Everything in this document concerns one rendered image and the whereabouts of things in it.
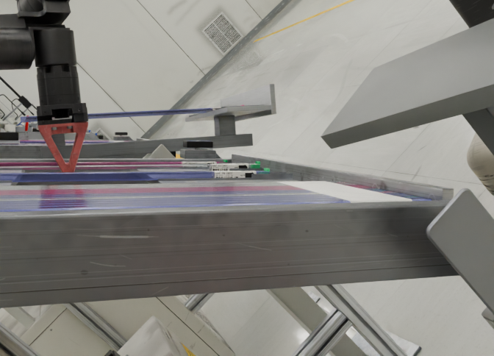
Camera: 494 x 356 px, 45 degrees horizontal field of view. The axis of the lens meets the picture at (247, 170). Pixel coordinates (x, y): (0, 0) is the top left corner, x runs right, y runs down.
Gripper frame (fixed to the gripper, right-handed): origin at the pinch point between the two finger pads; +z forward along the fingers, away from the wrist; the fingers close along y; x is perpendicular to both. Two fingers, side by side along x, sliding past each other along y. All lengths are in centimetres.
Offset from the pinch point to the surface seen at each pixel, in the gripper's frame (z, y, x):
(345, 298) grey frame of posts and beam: 35, -20, 53
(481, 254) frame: 5, 54, 28
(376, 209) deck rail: 2, 49, 22
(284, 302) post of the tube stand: 42, -43, 48
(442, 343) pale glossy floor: 54, -29, 83
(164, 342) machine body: 31.1, -5.9, 12.4
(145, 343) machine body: 33.1, -12.5, 10.0
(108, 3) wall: -157, -761, 91
